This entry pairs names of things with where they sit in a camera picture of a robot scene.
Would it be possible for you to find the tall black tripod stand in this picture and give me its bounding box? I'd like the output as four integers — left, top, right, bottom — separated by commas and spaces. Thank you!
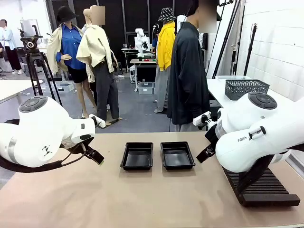
212, 0, 247, 79

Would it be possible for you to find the black brimmed hat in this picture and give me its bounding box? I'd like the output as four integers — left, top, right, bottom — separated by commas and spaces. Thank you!
56, 6, 79, 24

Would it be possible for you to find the grey mesh basket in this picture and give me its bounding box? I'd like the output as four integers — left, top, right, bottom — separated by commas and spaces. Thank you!
224, 79, 271, 101

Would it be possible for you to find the black camera tripod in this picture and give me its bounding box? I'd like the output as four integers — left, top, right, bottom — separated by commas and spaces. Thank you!
19, 25, 63, 107

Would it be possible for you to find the person in light blue shirt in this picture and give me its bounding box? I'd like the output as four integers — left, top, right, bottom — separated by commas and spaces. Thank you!
0, 19, 23, 75

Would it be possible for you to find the patterned bucket hat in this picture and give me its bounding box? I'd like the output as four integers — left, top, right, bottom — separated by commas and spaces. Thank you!
158, 7, 177, 22

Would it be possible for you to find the mannequin with yellow jacket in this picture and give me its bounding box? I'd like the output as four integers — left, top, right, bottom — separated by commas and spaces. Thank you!
153, 7, 178, 114

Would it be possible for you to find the black slotted board rack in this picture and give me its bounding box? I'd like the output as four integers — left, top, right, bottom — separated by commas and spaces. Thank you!
222, 165, 301, 207

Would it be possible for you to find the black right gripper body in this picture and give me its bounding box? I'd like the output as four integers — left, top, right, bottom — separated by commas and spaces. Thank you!
204, 123, 219, 146

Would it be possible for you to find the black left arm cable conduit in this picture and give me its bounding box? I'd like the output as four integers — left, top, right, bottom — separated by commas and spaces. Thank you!
0, 118, 87, 173

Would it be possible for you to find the thin black light stand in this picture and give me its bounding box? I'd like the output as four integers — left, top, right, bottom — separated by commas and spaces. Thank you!
243, 23, 258, 76

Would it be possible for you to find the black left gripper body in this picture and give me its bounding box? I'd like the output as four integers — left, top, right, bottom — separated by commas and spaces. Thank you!
68, 137, 95, 155

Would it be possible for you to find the clear storage bin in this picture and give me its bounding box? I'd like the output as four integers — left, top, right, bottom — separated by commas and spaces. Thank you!
137, 82, 154, 95

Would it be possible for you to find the person in black coat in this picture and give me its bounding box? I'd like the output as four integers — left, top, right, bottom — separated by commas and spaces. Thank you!
167, 0, 217, 133

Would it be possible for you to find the small white background robot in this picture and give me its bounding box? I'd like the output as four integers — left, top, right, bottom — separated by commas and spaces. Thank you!
134, 28, 150, 58

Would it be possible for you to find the background desk with black panel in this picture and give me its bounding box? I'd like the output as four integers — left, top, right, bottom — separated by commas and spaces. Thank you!
130, 58, 158, 93

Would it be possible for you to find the mannequin with blue shirt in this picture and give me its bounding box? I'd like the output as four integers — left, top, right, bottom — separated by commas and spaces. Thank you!
46, 6, 96, 119

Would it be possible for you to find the clear flat plastic box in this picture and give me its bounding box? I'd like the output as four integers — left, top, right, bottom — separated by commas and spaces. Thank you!
215, 75, 252, 81

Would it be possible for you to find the black ESD tray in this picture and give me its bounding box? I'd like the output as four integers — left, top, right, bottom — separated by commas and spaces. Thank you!
160, 141, 196, 171
120, 142, 154, 171

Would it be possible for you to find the mannequin with cream jacket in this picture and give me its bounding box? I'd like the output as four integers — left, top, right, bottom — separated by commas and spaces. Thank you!
76, 5, 123, 126

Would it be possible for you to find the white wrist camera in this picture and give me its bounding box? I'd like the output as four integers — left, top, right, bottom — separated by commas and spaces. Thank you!
89, 114, 106, 129
193, 111, 212, 127

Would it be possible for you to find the white cylindrical appliance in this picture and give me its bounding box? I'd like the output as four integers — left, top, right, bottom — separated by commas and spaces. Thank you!
177, 14, 188, 36

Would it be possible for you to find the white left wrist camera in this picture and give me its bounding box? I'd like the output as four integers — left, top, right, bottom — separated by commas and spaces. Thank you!
89, 114, 106, 129

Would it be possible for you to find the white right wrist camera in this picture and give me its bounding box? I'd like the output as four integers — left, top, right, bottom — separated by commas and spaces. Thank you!
193, 111, 212, 127

